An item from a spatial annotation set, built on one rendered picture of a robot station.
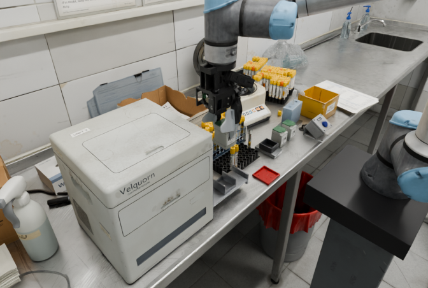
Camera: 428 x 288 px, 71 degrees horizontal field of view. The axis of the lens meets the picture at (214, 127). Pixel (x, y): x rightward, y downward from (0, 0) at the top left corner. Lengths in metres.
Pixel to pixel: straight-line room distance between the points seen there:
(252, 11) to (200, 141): 0.30
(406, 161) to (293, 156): 0.46
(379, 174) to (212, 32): 0.62
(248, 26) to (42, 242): 0.70
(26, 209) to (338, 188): 0.81
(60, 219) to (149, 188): 0.42
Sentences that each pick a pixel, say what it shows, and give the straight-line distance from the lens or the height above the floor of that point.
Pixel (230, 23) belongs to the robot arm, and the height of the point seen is 1.41.
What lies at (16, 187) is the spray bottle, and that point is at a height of 1.11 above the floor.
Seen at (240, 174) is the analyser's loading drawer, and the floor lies 0.92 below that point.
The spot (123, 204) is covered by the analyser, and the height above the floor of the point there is 1.12.
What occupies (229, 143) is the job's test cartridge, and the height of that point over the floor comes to 1.09.
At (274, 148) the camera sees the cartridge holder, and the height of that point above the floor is 0.90.
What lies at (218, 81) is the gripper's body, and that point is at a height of 1.28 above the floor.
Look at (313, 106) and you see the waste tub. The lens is 1.39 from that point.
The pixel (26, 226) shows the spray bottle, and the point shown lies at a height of 1.00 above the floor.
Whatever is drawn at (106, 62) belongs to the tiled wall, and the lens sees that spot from 1.24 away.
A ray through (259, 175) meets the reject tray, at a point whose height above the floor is 0.88.
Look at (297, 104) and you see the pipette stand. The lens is 1.31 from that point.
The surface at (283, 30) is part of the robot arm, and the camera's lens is 0.64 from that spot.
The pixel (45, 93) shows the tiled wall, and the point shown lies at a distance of 1.18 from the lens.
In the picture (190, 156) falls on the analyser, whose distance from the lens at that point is 0.69.
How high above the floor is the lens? 1.56
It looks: 32 degrees down
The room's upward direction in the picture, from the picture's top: straight up
